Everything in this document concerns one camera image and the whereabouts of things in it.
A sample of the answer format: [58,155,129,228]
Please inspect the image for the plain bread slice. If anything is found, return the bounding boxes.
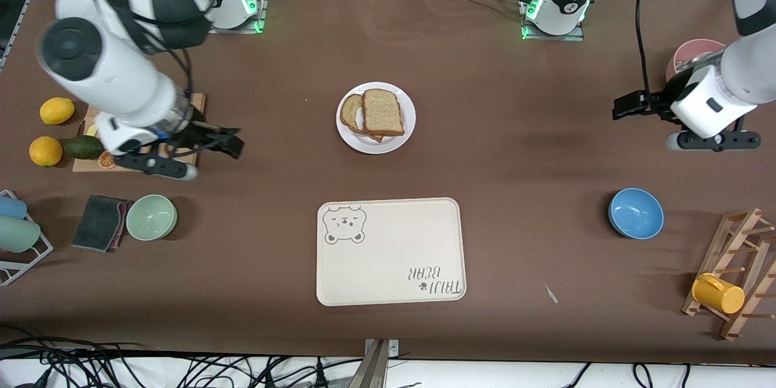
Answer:
[362,89,405,137]

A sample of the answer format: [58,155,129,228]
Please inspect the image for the white round plate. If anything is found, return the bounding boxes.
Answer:
[336,82,416,155]

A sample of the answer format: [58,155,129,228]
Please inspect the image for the pink bowl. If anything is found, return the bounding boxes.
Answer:
[665,39,727,83]

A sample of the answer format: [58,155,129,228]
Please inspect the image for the pale green bowl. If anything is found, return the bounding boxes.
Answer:
[125,195,178,241]

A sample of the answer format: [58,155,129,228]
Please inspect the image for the green avocado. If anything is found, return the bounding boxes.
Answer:
[64,135,105,161]

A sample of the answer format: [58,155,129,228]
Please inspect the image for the wooden cutting board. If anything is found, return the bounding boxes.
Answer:
[72,93,206,173]

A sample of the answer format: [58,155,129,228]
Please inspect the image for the dark grey folded cloth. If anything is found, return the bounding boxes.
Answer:
[71,195,125,253]

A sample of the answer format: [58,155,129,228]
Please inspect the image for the yellow lemon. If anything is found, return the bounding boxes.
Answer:
[28,136,64,167]
[39,98,76,126]

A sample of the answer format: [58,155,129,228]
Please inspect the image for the blue bowl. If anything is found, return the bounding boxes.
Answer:
[608,188,665,240]

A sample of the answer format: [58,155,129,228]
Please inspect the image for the blue cup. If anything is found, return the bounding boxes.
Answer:
[0,195,28,220]

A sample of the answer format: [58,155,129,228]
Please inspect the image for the wooden mug rack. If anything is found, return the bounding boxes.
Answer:
[681,207,776,341]

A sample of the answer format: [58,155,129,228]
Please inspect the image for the pale green cup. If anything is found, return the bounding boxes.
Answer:
[0,216,41,253]

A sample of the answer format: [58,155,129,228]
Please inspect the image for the cream tray with bear print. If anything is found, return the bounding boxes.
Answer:
[316,197,467,307]

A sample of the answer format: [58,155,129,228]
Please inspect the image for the yellow mug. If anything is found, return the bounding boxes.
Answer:
[692,273,746,315]

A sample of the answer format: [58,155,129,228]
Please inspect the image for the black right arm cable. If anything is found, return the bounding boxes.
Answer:
[79,0,196,101]

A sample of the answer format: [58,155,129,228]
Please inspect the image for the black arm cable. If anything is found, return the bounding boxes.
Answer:
[79,0,196,101]
[634,0,663,99]

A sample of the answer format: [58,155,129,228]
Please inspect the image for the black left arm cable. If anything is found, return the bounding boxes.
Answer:
[634,0,663,99]

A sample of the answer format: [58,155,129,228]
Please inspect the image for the white wire rack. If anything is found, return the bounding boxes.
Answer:
[0,190,54,287]

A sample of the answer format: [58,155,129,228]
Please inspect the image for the aluminium side rail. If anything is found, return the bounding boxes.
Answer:
[0,0,60,69]

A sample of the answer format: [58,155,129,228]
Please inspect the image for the black floor cable tangle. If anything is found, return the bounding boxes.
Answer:
[0,324,364,388]

